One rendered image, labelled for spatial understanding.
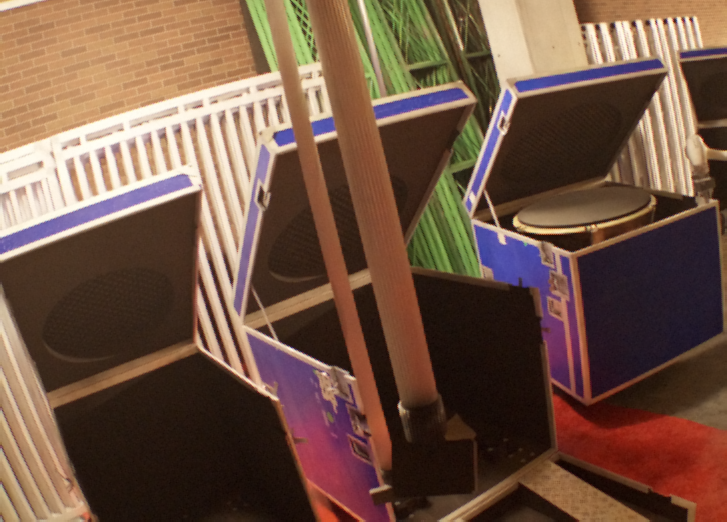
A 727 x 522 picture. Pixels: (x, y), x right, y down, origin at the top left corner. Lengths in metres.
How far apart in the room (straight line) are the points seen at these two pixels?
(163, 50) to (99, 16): 0.62
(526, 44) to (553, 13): 0.42
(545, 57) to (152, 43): 2.85
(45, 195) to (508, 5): 3.05
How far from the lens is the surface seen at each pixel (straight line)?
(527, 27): 4.44
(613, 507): 2.82
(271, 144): 2.26
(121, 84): 5.08
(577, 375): 3.41
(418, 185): 3.03
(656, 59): 3.78
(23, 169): 3.75
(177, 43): 5.28
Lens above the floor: 1.87
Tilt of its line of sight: 13 degrees down
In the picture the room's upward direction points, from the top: 13 degrees counter-clockwise
